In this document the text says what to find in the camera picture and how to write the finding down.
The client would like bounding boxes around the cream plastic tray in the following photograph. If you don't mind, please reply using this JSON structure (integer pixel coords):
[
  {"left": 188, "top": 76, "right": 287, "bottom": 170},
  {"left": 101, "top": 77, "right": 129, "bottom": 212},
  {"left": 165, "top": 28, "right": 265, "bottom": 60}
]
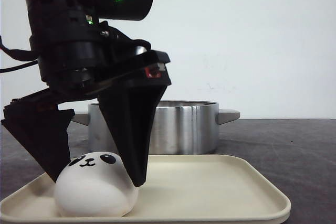
[{"left": 1, "top": 155, "right": 291, "bottom": 223}]

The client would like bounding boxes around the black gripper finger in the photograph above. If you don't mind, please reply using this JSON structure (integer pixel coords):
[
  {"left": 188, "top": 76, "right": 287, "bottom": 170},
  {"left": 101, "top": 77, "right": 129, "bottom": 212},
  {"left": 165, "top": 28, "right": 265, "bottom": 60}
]
[{"left": 2, "top": 109, "right": 75, "bottom": 182}]

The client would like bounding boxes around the black cable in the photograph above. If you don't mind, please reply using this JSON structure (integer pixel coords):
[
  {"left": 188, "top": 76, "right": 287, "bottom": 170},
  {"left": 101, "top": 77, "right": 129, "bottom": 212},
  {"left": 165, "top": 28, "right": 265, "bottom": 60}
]
[{"left": 0, "top": 35, "right": 40, "bottom": 74}]

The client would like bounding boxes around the panda bun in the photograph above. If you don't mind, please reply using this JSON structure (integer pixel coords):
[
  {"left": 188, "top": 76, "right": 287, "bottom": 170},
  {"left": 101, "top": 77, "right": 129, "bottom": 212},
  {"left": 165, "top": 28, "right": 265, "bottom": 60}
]
[{"left": 54, "top": 152, "right": 139, "bottom": 217}]

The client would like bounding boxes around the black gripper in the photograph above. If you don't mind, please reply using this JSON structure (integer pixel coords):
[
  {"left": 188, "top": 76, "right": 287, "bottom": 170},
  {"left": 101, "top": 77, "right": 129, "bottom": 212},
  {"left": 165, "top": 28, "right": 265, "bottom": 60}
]
[{"left": 4, "top": 11, "right": 171, "bottom": 187}]

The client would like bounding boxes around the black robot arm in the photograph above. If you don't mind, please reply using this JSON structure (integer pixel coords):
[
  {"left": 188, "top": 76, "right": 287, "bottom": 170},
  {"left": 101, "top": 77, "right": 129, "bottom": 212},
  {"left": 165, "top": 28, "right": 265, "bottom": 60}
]
[{"left": 1, "top": 0, "right": 171, "bottom": 187}]

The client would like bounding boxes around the stainless steel steamer pot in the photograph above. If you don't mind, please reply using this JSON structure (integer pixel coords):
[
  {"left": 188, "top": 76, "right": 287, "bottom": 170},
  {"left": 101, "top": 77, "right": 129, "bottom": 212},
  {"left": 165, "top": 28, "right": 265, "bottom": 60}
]
[{"left": 73, "top": 100, "right": 240, "bottom": 155}]

